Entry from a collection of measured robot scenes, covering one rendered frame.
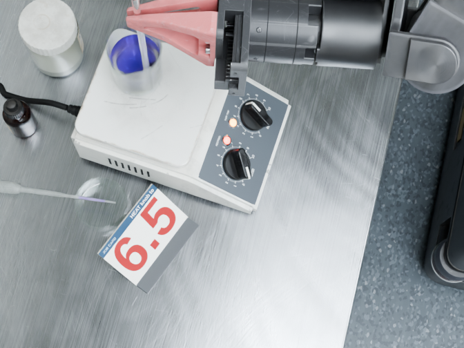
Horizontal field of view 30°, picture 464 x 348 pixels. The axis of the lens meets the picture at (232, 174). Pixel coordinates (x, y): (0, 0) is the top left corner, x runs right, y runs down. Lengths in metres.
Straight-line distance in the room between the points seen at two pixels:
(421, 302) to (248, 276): 0.84
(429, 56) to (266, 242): 0.33
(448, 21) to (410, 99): 1.14
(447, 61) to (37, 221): 0.47
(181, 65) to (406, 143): 0.96
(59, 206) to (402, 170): 0.97
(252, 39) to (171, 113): 0.20
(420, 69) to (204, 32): 0.17
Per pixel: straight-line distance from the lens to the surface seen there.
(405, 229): 1.74
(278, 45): 0.69
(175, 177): 0.87
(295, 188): 0.94
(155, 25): 0.70
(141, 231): 0.90
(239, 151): 0.87
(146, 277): 0.91
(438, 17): 0.68
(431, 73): 0.67
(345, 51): 0.70
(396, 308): 1.71
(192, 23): 0.68
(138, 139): 0.85
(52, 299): 0.92
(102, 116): 0.87
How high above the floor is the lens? 1.65
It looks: 75 degrees down
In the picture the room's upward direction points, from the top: 10 degrees clockwise
